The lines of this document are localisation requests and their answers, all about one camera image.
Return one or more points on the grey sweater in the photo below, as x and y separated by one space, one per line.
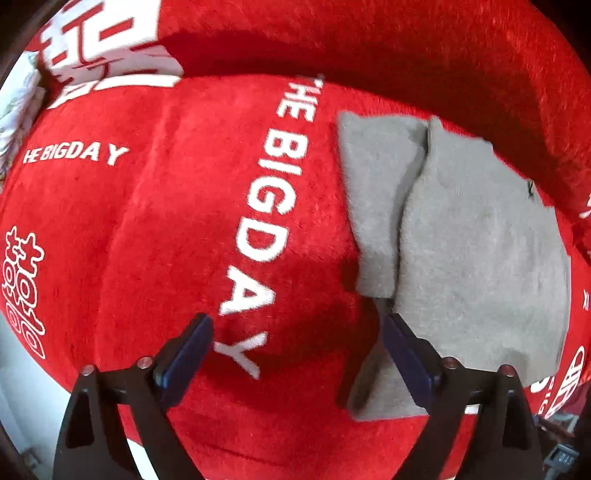
485 258

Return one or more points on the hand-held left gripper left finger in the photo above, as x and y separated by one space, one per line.
187 357

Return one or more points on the red printed blanket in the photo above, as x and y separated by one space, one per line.
161 230

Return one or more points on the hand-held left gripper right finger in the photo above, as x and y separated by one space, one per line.
408 357

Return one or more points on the white patterned cloth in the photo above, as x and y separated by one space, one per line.
18 106

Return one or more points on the grey printed box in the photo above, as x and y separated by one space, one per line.
561 454

